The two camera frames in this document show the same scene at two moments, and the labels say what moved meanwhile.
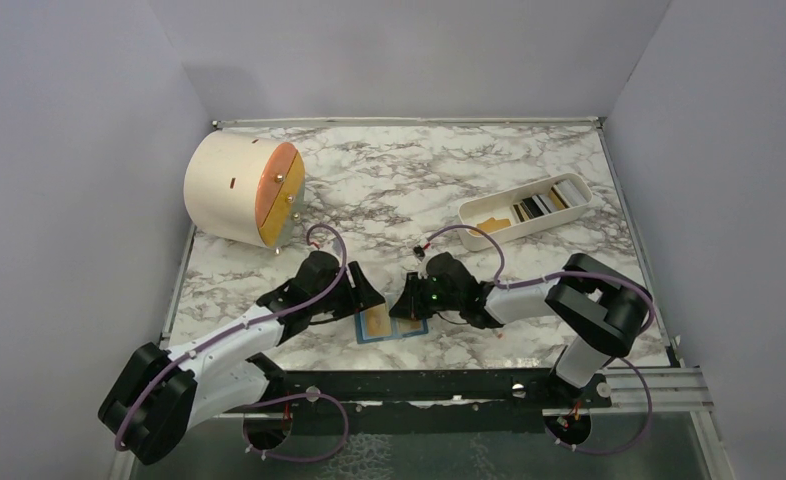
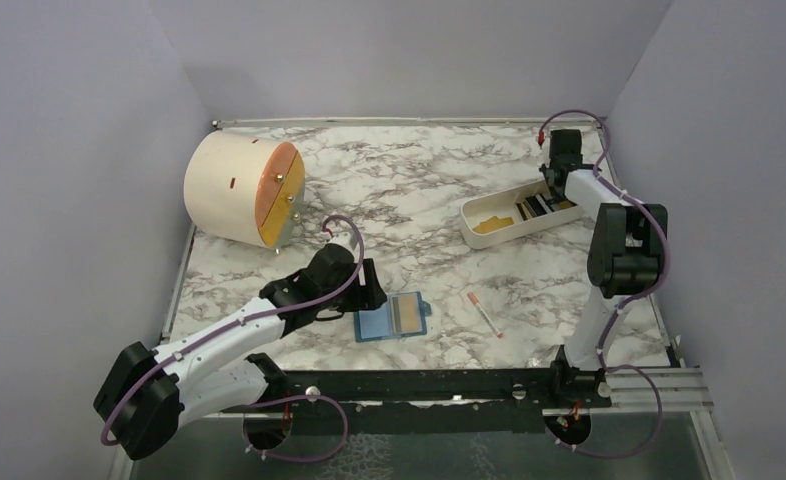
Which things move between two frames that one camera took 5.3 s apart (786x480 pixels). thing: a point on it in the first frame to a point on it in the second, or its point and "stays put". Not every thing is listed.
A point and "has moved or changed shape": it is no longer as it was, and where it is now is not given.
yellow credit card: (379, 322) has moved or changed shape
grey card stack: (562, 195) stays put
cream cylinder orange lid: (246, 186) stays put
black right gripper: (409, 305) to (546, 167)
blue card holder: (376, 323) stays put
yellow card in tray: (491, 225) stays put
